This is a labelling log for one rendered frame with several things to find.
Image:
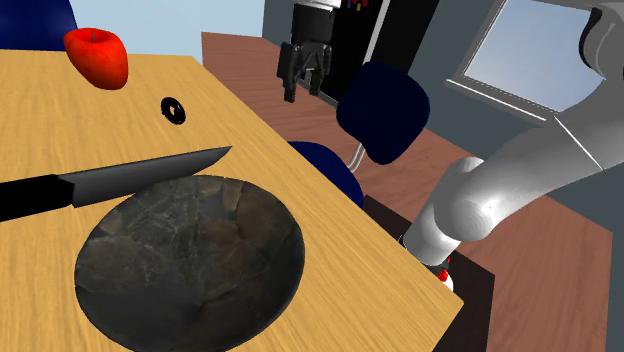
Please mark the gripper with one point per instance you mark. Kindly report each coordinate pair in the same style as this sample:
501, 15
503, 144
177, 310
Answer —
314, 27

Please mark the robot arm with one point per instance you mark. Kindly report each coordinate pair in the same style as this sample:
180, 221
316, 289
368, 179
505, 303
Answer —
487, 204

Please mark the dark blue office chair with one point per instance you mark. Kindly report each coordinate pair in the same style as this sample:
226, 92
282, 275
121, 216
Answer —
382, 112
29, 24

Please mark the black cabinet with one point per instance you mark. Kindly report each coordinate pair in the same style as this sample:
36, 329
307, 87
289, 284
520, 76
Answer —
390, 34

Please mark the light wooden table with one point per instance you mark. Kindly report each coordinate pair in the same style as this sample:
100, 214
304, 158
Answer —
341, 273

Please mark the red apple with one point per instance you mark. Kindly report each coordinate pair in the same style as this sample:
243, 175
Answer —
97, 58

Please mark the dark stone bowl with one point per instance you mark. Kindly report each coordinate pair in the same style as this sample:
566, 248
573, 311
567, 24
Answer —
195, 263

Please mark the grey framed window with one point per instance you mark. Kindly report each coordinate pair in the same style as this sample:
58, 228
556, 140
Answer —
531, 53

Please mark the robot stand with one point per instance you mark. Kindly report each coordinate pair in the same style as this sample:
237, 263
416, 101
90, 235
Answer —
470, 312

